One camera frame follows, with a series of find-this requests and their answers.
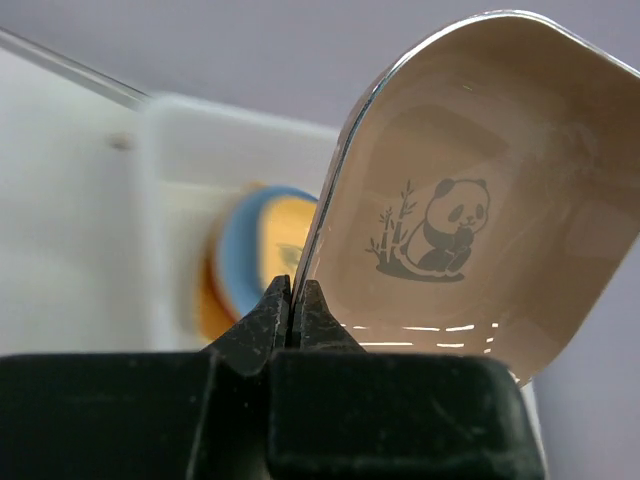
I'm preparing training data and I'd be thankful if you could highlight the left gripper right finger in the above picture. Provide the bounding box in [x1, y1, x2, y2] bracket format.
[266, 280, 545, 479]

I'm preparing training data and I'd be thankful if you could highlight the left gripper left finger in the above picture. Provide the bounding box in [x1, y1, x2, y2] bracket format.
[1, 276, 291, 479]

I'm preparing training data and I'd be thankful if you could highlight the woven bamboo fan tray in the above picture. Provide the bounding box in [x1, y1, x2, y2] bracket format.
[194, 187, 236, 341]

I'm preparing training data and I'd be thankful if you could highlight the blue round plate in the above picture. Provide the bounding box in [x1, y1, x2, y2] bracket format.
[216, 185, 317, 320]

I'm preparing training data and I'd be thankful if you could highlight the yellow square plate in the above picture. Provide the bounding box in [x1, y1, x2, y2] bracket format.
[257, 194, 317, 288]

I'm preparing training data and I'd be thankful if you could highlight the brown square plate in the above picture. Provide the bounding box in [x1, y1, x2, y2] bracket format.
[295, 10, 639, 385]

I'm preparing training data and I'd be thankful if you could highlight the white plastic bin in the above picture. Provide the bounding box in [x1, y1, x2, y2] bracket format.
[0, 44, 551, 480]

